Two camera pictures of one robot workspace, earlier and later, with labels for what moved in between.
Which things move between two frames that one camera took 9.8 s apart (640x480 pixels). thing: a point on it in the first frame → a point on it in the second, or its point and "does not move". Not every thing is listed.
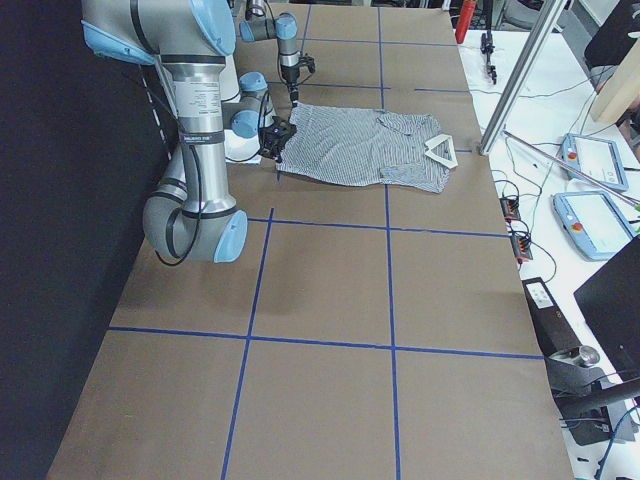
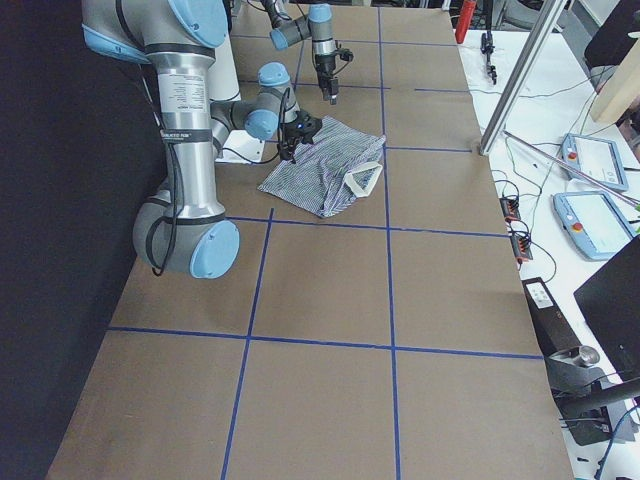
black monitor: x=610 y=304 does not move
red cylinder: x=467 y=11 does not move
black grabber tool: x=487 y=42 does not move
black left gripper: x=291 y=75 → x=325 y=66
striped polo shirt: x=364 y=146 → x=340 y=162
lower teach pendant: x=594 y=223 does not move
